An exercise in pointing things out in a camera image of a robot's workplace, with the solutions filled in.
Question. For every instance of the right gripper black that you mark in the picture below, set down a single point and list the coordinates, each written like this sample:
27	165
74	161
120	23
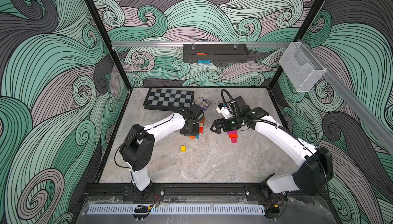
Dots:
222	124

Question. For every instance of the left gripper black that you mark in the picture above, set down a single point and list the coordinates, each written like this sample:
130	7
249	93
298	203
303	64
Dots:
195	132

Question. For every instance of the orange rectangular block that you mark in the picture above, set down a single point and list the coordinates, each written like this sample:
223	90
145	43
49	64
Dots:
233	136

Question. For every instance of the magenta long block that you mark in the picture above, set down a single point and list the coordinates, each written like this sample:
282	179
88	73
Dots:
234	132

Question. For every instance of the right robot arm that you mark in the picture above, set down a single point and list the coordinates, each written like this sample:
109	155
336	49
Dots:
315	165

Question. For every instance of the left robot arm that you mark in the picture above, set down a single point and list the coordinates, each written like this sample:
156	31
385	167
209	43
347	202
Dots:
137	148

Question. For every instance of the blue playing card box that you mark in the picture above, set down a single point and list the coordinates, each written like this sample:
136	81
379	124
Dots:
204	105

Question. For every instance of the black grey chessboard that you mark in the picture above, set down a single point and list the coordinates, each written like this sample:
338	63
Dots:
168	99

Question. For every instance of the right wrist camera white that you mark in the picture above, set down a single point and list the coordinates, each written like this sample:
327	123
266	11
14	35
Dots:
232	107

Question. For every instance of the black wall tray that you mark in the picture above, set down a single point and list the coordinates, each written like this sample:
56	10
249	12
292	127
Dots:
220	54

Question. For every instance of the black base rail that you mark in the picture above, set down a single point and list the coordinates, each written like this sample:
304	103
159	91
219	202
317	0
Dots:
170	192

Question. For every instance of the clear plastic wall box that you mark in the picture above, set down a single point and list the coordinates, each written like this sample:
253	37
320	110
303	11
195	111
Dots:
301	66

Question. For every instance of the aluminium back rail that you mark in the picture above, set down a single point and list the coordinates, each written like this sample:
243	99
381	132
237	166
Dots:
179	44

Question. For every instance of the aluminium rail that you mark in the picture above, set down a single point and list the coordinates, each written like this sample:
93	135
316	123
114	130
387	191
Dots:
179	44
339	76

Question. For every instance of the white slotted cable duct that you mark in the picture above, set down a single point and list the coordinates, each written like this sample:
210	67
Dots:
182	209

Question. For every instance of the aluminium right rail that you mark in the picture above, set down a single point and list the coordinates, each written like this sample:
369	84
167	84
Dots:
339	76

